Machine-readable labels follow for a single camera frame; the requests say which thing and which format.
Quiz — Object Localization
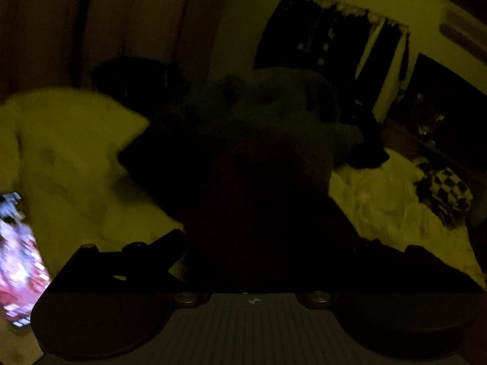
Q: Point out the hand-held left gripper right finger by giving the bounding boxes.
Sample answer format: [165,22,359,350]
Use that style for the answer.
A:
[335,241,486,294]

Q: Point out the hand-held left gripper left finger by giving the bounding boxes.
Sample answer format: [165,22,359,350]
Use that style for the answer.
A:
[52,230,186,294]

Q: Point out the dark red garment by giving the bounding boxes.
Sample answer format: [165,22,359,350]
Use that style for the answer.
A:
[117,122,366,294]

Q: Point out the white leaf-print bedspread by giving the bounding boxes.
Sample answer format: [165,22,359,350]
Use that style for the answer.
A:
[0,148,487,354]

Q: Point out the black white checkered cloth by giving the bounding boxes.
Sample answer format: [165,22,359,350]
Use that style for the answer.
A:
[414,159,475,231]

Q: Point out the pale pillow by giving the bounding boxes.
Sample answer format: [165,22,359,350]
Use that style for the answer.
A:
[0,87,151,198]

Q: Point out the dark cushion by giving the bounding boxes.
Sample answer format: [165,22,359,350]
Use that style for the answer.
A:
[93,56,173,96]

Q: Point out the grey blanket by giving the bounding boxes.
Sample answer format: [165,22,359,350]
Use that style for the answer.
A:
[182,66,363,169]

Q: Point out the dark cabinet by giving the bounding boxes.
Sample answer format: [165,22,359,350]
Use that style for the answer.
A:
[384,52,487,184]

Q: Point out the wooden wardrobe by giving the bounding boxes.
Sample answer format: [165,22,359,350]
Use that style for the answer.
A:
[0,0,233,99]

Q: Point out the wall air conditioner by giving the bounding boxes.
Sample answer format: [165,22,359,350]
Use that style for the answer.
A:
[439,9,487,52]

